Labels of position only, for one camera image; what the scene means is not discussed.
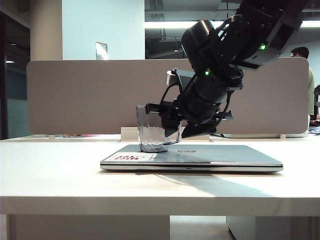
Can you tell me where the person in light shirt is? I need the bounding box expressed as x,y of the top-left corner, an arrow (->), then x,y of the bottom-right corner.
290,45 -> 316,121

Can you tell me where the white sticker with red letters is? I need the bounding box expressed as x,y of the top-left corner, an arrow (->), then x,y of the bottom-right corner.
109,152 -> 158,162

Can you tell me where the grey wall poster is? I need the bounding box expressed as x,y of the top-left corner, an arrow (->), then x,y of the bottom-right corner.
95,41 -> 109,61

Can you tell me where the clear octagonal cup with handle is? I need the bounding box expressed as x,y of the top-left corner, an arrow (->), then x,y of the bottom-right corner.
135,104 -> 182,154

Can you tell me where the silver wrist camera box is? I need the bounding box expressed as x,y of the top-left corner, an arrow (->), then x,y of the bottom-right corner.
165,67 -> 196,89

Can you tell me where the grey-brown desk divider panel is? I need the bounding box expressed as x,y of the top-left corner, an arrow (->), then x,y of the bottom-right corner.
26,56 -> 311,136

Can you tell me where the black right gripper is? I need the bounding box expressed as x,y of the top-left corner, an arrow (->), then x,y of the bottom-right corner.
145,67 -> 244,139

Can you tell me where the beige cable slot flap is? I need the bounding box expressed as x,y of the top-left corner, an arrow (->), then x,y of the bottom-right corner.
120,126 -> 211,143

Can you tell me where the silver closed laptop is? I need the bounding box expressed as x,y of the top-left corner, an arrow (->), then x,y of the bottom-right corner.
99,144 -> 284,174

